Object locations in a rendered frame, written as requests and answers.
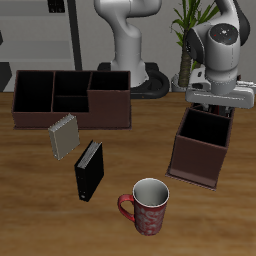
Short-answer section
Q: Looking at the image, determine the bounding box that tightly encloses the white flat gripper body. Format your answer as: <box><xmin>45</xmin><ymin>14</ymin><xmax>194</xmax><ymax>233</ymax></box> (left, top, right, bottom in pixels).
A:
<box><xmin>185</xmin><ymin>79</ymin><xmax>256</xmax><ymax>110</ymax></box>

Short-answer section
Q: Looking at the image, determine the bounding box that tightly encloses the narrow dark brown desk caddy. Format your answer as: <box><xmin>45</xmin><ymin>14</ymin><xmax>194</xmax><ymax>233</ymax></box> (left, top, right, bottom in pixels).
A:
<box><xmin>165</xmin><ymin>102</ymin><xmax>236</xmax><ymax>191</ymax></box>

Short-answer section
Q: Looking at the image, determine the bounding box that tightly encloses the wide dark brown desk caddy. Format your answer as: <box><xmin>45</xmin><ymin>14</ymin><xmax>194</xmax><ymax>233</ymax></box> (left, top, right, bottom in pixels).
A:
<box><xmin>11</xmin><ymin>69</ymin><xmax>132</xmax><ymax>131</ymax></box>

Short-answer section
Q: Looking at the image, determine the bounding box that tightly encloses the black book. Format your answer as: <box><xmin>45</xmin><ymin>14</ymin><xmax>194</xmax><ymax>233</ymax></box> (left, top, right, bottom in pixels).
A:
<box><xmin>73</xmin><ymin>139</ymin><xmax>105</xmax><ymax>203</ymax></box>

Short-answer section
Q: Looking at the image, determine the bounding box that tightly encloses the grey book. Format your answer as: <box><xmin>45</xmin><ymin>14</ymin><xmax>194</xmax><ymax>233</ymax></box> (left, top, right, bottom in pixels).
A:
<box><xmin>47</xmin><ymin>112</ymin><xmax>81</xmax><ymax>161</ymax></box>

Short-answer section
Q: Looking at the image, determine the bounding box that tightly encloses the green pot plant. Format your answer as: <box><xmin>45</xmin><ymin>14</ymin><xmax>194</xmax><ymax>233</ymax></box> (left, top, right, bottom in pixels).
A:
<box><xmin>170</xmin><ymin>0</ymin><xmax>221</xmax><ymax>94</ymax></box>

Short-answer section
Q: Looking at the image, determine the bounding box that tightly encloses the red patterned mug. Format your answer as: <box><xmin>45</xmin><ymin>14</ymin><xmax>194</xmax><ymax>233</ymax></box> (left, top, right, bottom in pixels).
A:
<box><xmin>116</xmin><ymin>177</ymin><xmax>171</xmax><ymax>237</ymax></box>

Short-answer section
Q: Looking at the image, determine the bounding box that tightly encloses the flat black base plate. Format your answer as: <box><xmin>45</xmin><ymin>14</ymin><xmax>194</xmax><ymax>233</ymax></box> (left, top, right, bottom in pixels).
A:
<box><xmin>96</xmin><ymin>61</ymin><xmax>171</xmax><ymax>100</ymax></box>

